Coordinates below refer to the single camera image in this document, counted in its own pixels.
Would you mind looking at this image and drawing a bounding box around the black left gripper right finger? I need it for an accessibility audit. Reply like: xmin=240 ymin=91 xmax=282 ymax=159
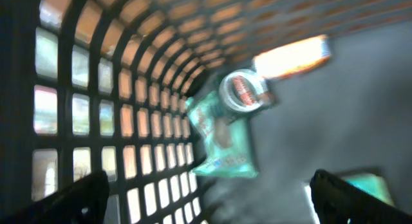
xmin=310 ymin=169 xmax=411 ymax=224

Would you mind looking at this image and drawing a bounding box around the grey plastic mesh basket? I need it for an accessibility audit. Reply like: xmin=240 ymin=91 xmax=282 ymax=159
xmin=1 ymin=0 xmax=411 ymax=223

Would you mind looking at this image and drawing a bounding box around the green tissue pack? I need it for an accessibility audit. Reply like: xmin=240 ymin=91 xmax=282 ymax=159
xmin=185 ymin=91 xmax=258 ymax=178

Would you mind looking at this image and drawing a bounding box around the small orange box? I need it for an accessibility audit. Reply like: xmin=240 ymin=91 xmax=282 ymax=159
xmin=252 ymin=34 xmax=331 ymax=79

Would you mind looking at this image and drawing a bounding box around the yellow wet wipes pack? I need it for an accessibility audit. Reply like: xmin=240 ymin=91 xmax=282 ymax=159
xmin=303 ymin=172 xmax=395 ymax=224

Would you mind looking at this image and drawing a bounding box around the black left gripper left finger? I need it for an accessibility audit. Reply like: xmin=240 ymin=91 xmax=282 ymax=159
xmin=1 ymin=170 xmax=109 ymax=224

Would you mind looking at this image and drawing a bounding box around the round black red tin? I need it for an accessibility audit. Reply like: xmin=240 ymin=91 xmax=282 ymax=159
xmin=219 ymin=69 xmax=277 ymax=115

